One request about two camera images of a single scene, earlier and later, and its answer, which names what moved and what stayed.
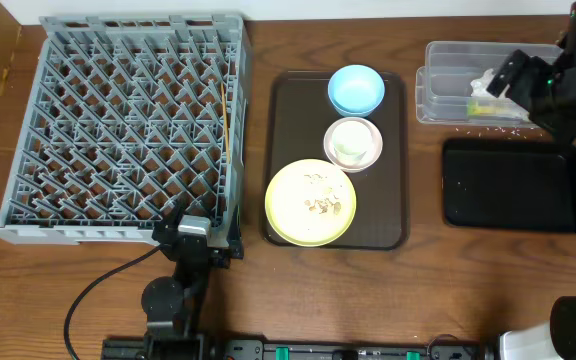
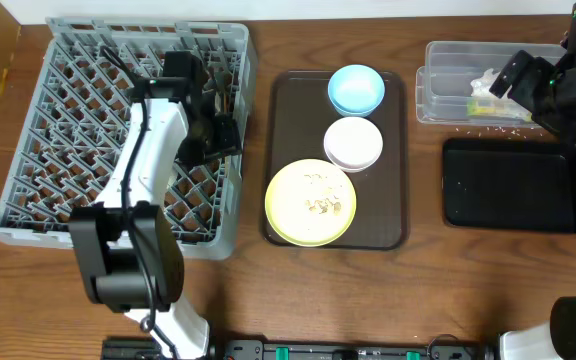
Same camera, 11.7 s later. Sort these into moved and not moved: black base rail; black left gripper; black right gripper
Moved: black left gripper
Not moved: black right gripper; black base rail
